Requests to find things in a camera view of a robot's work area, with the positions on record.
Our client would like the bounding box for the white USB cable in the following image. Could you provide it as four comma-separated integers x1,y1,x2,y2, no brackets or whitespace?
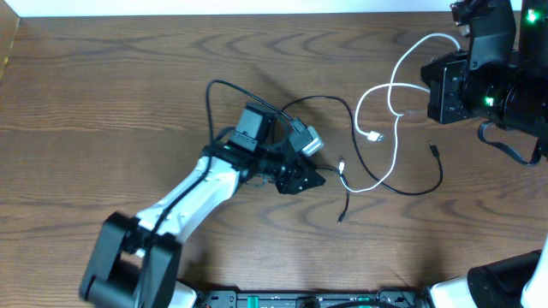
337,33,462,194

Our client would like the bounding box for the black USB cable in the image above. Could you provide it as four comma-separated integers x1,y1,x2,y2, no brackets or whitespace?
280,94,444,226

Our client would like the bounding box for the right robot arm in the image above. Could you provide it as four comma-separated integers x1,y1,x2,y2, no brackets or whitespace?
417,0,547,308

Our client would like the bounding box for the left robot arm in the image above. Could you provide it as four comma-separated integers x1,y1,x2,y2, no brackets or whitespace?
80,103,325,307

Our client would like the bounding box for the left camera black cable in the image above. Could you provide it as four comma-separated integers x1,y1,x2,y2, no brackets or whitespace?
136,79,301,308

